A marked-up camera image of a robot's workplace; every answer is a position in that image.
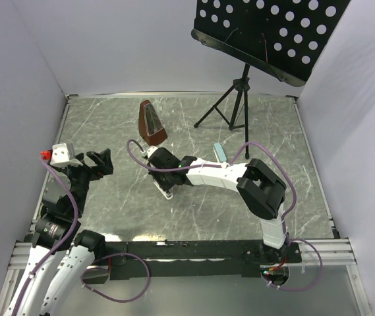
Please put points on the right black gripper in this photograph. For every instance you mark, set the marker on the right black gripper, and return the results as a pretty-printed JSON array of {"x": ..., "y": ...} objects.
[{"x": 165, "y": 186}]

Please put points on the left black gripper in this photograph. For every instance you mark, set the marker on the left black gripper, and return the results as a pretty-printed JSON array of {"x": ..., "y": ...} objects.
[{"x": 95, "y": 172}]

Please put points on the blue stapler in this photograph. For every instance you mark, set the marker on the blue stapler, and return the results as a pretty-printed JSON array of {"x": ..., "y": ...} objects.
[{"x": 219, "y": 153}]

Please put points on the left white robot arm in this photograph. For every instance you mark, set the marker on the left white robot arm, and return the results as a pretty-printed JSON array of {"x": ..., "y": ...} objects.
[{"x": 60, "y": 253}]

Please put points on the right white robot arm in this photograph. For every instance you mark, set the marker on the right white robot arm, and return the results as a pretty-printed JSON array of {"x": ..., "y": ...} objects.
[{"x": 261, "y": 189}]

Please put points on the brown metronome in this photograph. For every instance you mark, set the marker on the brown metronome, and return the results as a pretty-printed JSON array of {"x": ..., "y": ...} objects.
[{"x": 150, "y": 127}]

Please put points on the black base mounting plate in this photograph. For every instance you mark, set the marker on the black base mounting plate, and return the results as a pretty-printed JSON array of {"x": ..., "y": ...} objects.
[{"x": 190, "y": 258}]

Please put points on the black music stand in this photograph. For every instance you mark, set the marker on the black music stand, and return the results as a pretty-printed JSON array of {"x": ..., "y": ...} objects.
[{"x": 281, "y": 38}]

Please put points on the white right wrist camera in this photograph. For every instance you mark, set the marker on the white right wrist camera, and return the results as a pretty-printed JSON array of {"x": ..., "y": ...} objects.
[{"x": 150, "y": 151}]

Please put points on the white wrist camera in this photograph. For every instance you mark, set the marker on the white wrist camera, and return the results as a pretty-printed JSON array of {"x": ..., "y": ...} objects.
[
  {"x": 150, "y": 151},
  {"x": 61, "y": 156}
]

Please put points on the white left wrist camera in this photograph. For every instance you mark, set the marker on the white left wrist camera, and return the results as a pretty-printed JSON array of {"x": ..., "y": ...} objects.
[{"x": 61, "y": 156}]

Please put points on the aluminium extrusion rail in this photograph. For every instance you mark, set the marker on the aluminium extrusion rail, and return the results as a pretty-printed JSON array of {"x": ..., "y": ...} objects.
[{"x": 332, "y": 252}]

